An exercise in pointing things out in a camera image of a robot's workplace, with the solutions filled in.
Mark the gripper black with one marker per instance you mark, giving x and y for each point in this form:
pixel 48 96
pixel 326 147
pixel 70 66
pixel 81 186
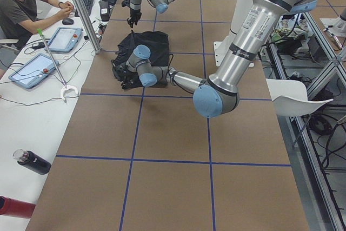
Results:
pixel 134 14
pixel 122 73

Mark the black printed t-shirt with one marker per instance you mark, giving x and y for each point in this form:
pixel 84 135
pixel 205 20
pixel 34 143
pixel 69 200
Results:
pixel 146 53

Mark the pile of clothes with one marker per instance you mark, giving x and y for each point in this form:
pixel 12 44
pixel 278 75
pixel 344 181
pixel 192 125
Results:
pixel 291 35

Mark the black box with label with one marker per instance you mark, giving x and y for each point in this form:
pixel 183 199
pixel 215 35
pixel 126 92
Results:
pixel 104 10

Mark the black keyboard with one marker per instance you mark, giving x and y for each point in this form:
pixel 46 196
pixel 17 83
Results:
pixel 87 1

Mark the reacher grabber stick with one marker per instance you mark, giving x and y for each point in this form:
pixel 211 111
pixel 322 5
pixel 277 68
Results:
pixel 65 87

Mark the black computer mouse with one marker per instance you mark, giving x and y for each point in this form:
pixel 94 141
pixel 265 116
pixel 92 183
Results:
pixel 67 21

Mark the far teach pendant tablet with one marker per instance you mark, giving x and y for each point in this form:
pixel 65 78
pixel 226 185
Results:
pixel 64 39

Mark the teach pendant tablet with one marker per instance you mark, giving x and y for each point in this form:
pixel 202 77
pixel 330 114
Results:
pixel 33 72
pixel 64 39

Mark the near teach pendant tablet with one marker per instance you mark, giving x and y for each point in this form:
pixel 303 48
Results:
pixel 33 72

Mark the black water bottle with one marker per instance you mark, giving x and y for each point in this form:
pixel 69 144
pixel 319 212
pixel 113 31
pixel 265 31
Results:
pixel 32 161

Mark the white chair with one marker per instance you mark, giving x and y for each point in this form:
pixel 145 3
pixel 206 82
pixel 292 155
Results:
pixel 290 98

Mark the red bottle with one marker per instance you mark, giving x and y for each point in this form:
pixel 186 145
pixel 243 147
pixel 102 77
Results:
pixel 16 208

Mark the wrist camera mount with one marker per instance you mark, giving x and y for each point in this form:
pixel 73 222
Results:
pixel 126 3
pixel 120 72

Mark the aluminium frame post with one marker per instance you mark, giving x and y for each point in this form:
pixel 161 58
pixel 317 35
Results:
pixel 87 25

